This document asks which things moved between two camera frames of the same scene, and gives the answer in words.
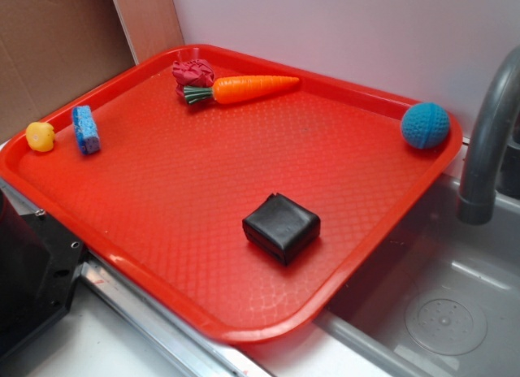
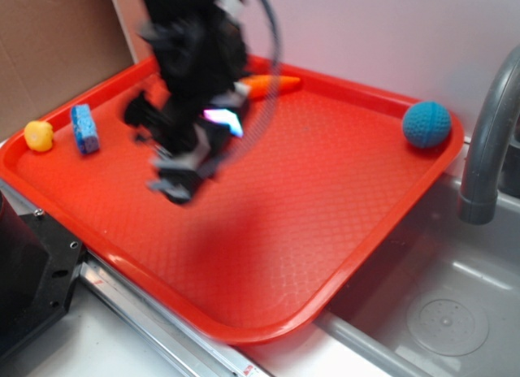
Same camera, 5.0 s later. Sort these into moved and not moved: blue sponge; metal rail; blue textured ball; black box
Moved: black box
Not moved: blue textured ball; metal rail; blue sponge
